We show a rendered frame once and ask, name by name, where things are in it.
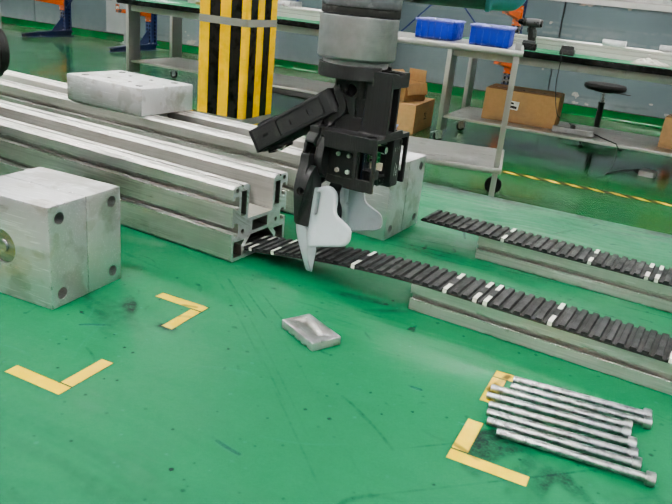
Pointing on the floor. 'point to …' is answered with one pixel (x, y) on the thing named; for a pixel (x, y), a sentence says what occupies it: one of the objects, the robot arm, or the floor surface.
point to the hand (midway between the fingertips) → (319, 250)
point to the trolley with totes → (438, 28)
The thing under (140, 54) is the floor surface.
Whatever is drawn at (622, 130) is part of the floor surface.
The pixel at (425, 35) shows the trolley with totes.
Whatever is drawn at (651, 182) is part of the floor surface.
